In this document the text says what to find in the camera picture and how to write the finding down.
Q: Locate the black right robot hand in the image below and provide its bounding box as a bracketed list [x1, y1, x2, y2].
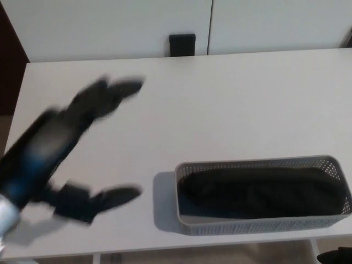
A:
[316, 246, 352, 264]

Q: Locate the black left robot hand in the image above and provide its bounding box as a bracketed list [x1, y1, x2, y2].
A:
[0, 73, 146, 226]

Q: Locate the grey perforated plastic basket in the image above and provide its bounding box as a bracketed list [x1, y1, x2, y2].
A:
[174, 154, 352, 237]

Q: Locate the dark brown wooden panel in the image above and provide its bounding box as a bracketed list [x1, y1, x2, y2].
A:
[0, 3, 30, 117]

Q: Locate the black bracket clip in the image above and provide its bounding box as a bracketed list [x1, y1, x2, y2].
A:
[168, 33, 197, 57]

